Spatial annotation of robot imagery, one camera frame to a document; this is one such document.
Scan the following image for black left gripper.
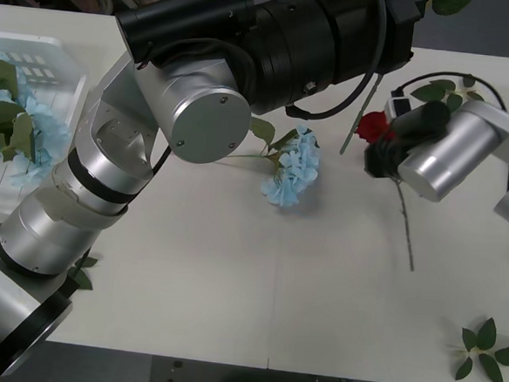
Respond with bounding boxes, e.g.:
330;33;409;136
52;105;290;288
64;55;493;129
329;0;426;88

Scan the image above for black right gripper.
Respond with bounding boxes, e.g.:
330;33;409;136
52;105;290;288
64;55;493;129
362;135;411;181

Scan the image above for red rose with thin stem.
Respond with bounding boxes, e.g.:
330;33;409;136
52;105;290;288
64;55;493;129
345;109;426;272

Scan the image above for green flower stem with leaf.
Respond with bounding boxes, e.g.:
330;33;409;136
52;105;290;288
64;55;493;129
338;0;473;165

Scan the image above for green leaves on twig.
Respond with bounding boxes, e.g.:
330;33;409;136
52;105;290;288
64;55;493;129
410;70;487;114

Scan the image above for pale blue flower with stem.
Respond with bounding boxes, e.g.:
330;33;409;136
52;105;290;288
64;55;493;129
213;113;324;210

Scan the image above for loose green leaf twig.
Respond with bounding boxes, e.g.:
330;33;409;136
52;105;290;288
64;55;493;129
453;314;509;382

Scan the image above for small loose green leaves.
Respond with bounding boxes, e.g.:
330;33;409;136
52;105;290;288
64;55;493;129
64;254;100;293

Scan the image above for shallow white box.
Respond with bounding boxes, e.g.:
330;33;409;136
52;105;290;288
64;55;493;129
0;31;92;228

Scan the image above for pale blue flower with leaves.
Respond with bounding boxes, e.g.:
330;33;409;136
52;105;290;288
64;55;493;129
0;50;78;190

